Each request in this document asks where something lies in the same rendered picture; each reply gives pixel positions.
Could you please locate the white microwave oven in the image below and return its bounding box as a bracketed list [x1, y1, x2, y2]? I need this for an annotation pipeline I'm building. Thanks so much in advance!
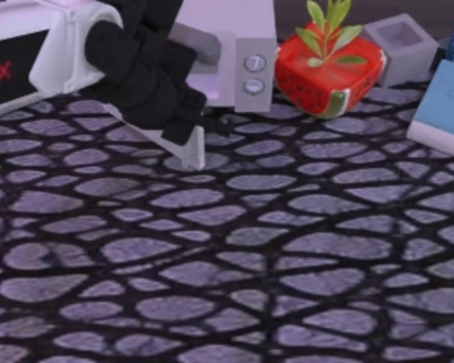
[169, 0, 278, 114]

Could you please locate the light blue book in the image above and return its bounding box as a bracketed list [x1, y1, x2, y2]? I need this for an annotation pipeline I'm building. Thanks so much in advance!
[406, 58, 454, 158]

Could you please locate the grey square hollow block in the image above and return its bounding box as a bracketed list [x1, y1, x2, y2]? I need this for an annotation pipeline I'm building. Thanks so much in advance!
[362, 13, 440, 88]

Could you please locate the red watermelon pot with plant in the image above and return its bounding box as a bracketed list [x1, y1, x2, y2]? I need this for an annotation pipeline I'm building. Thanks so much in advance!
[274, 0, 387, 120]

